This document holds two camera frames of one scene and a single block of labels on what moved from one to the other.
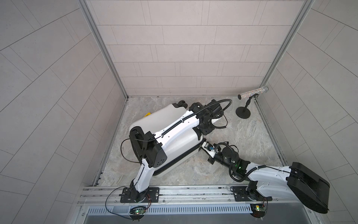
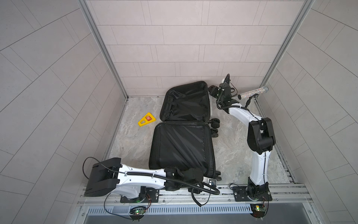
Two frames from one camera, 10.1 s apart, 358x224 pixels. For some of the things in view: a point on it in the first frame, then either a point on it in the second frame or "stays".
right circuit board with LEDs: x=258 y=210 stays
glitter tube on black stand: x=244 y=112 stays
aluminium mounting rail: x=169 y=194 stays
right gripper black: x=210 y=160 -> x=214 y=92
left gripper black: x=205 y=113 -> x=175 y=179
